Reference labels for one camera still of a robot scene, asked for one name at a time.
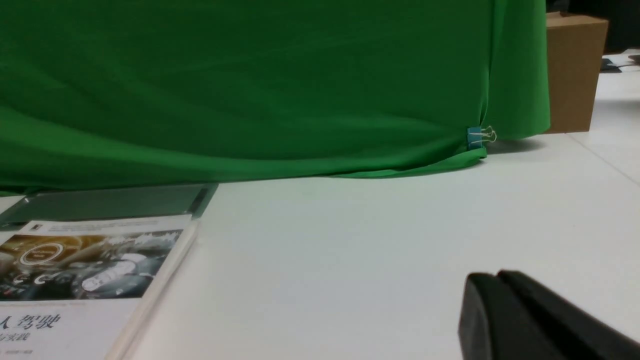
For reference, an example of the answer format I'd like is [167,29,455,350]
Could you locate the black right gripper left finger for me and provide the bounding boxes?
[458,273,566,360]

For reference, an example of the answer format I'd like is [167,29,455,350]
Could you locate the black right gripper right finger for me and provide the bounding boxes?
[498,269,640,360]

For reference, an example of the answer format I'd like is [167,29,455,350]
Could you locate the blue binder clip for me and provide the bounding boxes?
[466,126,498,151]

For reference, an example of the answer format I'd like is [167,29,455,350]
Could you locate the black and white papers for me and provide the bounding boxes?
[599,48,640,74]

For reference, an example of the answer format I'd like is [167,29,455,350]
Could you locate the brown cardboard box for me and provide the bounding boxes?
[546,12,609,133]

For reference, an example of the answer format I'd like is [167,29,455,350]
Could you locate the dark glossy book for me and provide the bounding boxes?
[0,183,218,231]

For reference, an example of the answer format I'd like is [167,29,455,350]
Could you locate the white book with car photo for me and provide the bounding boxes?
[0,214,200,360]

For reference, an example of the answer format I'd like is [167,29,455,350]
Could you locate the green backdrop cloth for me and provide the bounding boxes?
[0,0,550,196]

